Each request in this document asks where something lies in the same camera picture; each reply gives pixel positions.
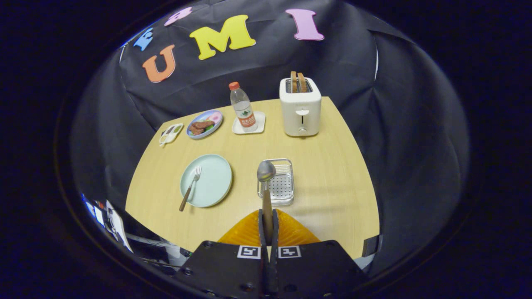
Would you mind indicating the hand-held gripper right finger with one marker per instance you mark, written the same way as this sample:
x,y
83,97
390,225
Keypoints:
x,y
316,270

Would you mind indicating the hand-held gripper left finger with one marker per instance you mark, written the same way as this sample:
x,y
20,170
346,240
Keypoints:
x,y
224,270

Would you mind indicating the pale green round plate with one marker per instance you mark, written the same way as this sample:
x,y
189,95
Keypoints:
x,y
212,182

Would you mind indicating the white paper sheet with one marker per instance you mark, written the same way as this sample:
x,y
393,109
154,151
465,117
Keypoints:
x,y
118,224

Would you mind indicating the brown meat patty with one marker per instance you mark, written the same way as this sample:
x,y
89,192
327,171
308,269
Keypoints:
x,y
195,131
203,124

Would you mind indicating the green lettuce leaf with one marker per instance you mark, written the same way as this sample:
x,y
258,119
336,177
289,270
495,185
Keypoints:
x,y
209,128

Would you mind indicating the blue lit device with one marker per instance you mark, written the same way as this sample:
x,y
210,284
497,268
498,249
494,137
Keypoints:
x,y
92,209

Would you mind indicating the white divided seasoning dish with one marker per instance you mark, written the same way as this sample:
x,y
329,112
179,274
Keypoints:
x,y
170,135

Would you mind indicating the blue oval food plate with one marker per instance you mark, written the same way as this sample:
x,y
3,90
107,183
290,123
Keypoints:
x,y
216,124

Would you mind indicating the white square coaster tray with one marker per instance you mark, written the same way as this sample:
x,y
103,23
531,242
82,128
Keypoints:
x,y
259,124

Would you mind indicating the pink ham slice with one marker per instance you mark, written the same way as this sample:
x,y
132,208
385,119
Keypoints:
x,y
215,118

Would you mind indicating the black backdrop cloth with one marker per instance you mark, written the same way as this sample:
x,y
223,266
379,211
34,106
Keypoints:
x,y
415,145

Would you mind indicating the red capped water bottle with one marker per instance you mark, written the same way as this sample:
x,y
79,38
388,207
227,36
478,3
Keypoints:
x,y
244,110

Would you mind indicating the white toaster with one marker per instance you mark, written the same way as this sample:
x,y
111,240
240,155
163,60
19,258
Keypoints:
x,y
301,108

